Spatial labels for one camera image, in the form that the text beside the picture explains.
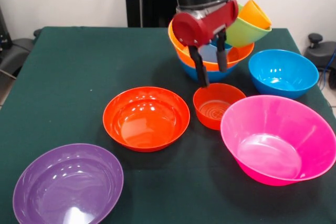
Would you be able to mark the dark green table cloth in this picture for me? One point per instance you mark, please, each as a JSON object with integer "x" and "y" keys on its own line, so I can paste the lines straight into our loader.
{"x": 78, "y": 77}

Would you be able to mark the small red bowl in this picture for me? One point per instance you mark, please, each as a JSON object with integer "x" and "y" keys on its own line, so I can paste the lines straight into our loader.
{"x": 210, "y": 119}

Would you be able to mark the blue cup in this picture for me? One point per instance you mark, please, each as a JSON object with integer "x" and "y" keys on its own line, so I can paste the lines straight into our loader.
{"x": 208, "y": 53}

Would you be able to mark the large red-orange bowl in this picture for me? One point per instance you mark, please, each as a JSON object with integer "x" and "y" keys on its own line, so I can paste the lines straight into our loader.
{"x": 147, "y": 121}

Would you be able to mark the large orange bowl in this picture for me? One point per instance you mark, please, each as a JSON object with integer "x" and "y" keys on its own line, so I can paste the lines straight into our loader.
{"x": 236, "y": 56}

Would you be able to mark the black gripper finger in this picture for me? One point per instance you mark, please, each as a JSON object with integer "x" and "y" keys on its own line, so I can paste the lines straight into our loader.
{"x": 221, "y": 56}
{"x": 202, "y": 72}

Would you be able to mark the blue round bowl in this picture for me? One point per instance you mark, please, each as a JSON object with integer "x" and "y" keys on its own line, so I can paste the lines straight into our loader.
{"x": 283, "y": 82}

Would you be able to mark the blue cone-shaped bowl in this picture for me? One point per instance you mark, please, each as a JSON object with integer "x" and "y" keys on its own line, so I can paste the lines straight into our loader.
{"x": 189, "y": 73}

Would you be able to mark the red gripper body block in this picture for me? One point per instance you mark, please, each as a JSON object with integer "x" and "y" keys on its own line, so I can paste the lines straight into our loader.
{"x": 204, "y": 27}

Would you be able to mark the green bowl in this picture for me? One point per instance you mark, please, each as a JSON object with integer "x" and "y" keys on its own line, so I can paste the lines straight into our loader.
{"x": 244, "y": 35}

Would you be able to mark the orange cup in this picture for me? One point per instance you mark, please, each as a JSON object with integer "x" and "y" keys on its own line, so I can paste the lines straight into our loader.
{"x": 256, "y": 14}

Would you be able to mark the purple bowl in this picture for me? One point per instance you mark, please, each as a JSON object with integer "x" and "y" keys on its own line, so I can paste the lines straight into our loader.
{"x": 68, "y": 187}

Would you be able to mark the pink bowl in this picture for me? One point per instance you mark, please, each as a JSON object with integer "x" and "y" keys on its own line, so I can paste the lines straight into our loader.
{"x": 270, "y": 150}

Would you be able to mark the black pedestal foot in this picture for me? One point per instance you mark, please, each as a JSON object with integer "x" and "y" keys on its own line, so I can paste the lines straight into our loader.
{"x": 15, "y": 53}
{"x": 320, "y": 53}

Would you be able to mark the black equipment box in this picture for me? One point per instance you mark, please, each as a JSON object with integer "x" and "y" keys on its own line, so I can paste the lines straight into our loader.
{"x": 4, "y": 30}

